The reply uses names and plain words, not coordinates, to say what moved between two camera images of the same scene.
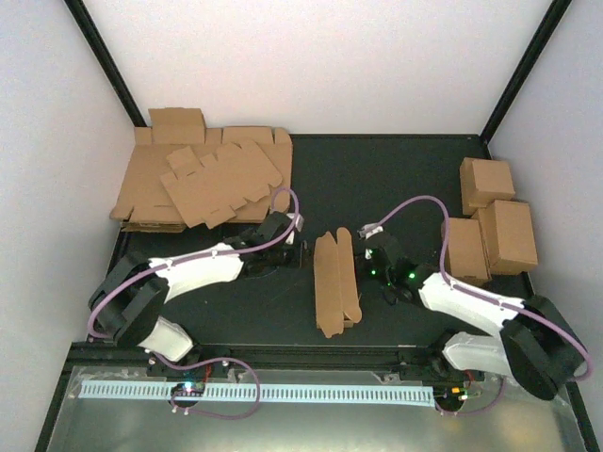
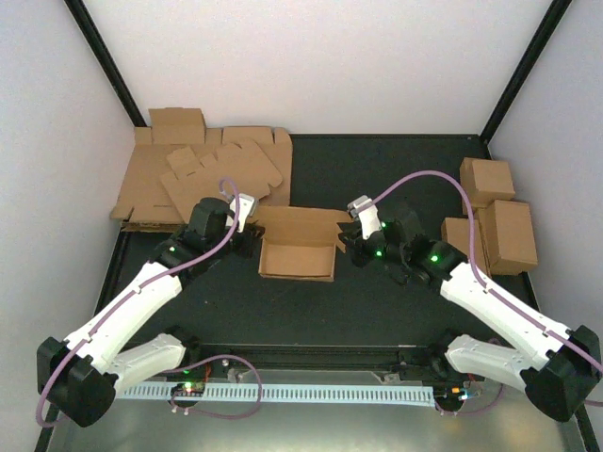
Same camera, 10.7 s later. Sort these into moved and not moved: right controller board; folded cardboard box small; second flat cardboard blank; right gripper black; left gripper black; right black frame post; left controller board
Moved: right gripper black; left gripper black
Not moved: right controller board; second flat cardboard blank; folded cardboard box small; right black frame post; left controller board
